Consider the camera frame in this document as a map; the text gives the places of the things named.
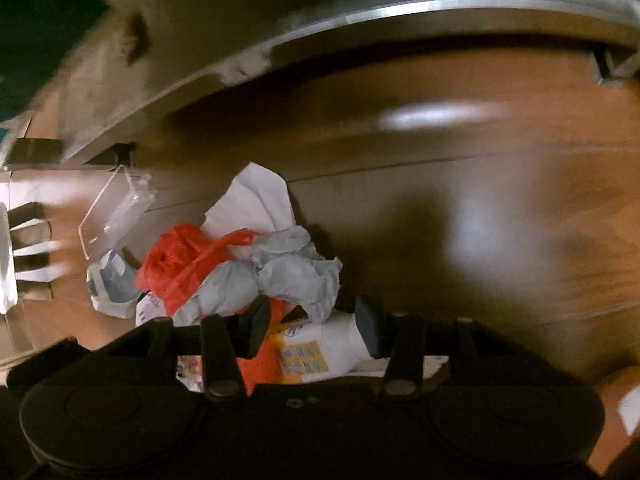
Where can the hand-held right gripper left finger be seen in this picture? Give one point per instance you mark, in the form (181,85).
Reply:
(260,322)

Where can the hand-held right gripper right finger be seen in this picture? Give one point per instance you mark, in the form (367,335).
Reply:
(370,325)

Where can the white packet with yellow label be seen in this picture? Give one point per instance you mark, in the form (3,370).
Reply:
(325,345)

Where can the grey paper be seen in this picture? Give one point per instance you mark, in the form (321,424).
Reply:
(295,270)

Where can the grey white printed wrapper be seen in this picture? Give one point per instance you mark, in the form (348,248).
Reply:
(112,285)

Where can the orange plastic wrapper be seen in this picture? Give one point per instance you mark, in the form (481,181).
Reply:
(260,370)

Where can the red plastic bag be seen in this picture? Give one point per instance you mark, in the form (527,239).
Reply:
(175,260)

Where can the small white printed slip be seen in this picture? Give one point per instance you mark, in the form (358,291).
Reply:
(150,310)

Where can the white paper sheet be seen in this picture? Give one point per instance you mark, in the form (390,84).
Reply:
(250,200)

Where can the clear plastic blister tray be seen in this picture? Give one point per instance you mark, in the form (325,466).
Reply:
(112,210)

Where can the metal furniture frame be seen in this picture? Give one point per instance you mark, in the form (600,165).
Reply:
(350,20)

